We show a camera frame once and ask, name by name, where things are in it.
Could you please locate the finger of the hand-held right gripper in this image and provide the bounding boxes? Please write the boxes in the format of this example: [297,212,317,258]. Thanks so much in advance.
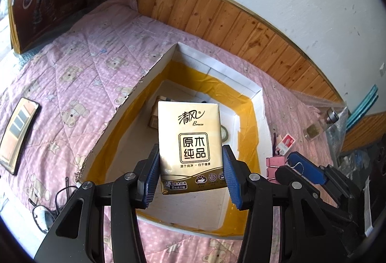
[276,165,356,221]
[286,152,347,191]

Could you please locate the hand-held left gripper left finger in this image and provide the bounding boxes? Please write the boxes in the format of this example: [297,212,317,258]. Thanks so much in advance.
[34,144,160,263]

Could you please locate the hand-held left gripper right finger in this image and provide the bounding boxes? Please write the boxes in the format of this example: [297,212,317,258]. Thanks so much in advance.
[221,145,331,263]

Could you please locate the white cardboard box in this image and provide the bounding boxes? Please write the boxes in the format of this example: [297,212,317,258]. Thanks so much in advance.
[75,42,264,236]

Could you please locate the gold pocket tissue pack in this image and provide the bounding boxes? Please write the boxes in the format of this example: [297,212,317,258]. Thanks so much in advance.
[157,101,228,195]

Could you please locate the gold cube box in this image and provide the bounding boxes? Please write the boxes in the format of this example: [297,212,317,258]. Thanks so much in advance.
[148,96,169,129]

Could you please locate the red and white small box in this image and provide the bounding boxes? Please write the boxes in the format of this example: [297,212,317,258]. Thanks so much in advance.
[276,134,296,156]

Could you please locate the glass bottle with metal lid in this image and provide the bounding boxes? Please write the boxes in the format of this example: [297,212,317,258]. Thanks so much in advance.
[304,109,340,141]

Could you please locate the crumpled plastic bag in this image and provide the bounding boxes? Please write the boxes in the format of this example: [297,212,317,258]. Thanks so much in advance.
[339,148,371,179]

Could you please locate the teal plastic strips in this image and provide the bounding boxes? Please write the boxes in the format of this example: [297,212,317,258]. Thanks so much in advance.
[347,85,379,128]

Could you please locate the pink bear print blanket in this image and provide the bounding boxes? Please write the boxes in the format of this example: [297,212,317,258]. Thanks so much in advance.
[0,0,341,263]

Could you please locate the black smartphone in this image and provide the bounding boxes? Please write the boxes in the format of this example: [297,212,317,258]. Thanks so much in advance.
[0,97,41,175]

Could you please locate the robot figure toy box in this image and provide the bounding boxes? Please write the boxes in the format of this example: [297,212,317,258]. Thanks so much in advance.
[8,0,97,55]

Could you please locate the black frame glasses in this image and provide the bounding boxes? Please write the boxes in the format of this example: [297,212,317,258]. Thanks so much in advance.
[28,177,79,235]

